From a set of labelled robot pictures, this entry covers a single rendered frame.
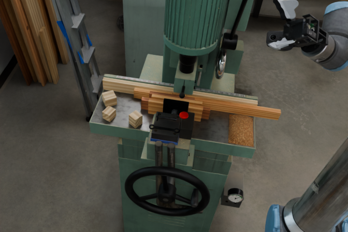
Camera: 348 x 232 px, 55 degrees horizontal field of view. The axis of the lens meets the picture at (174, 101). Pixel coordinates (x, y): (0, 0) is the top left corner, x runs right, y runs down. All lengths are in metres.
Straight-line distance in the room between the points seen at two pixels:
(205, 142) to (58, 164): 1.28
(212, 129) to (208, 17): 0.44
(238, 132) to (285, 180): 1.15
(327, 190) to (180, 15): 0.59
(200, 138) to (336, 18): 0.59
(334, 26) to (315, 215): 0.59
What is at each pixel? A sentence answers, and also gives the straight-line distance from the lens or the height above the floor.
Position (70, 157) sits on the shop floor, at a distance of 2.28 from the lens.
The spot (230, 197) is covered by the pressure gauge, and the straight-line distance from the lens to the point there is 1.36.
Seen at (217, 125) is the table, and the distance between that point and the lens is 1.25.
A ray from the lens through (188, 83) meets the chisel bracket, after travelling 1.15.
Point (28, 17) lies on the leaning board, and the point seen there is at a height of 0.58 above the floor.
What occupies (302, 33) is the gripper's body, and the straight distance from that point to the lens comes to 1.02.
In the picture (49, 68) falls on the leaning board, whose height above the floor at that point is 0.16.
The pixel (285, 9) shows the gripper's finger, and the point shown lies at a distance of 1.05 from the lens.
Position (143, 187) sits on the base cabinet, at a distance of 1.51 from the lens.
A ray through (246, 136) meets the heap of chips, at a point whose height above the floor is 0.92.
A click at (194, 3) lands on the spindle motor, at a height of 1.37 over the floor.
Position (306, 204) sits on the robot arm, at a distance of 0.99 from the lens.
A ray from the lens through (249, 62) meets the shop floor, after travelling 3.08.
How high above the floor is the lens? 1.82
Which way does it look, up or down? 45 degrees down
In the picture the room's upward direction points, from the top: 6 degrees clockwise
